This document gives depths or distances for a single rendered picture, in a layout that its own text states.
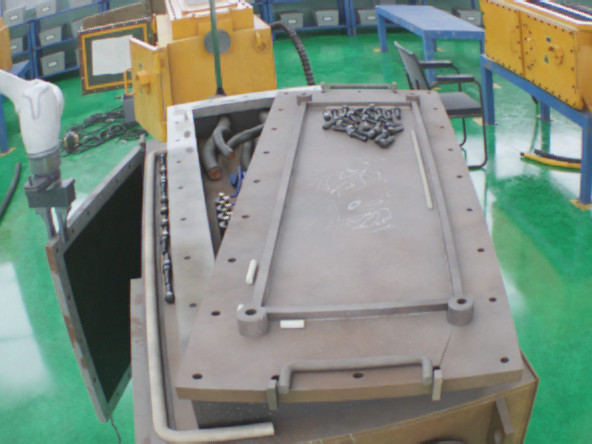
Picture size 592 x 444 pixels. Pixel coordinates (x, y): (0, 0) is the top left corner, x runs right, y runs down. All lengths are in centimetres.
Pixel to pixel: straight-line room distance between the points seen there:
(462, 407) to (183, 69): 309
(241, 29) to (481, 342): 317
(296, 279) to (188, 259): 22
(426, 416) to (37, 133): 103
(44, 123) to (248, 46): 243
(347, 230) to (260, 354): 36
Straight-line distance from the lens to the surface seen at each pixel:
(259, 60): 393
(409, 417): 103
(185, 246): 130
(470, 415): 108
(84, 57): 549
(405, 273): 111
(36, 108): 159
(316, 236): 123
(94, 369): 191
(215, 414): 103
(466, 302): 99
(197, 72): 391
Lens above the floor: 192
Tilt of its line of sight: 26 degrees down
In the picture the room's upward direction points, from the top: 6 degrees counter-clockwise
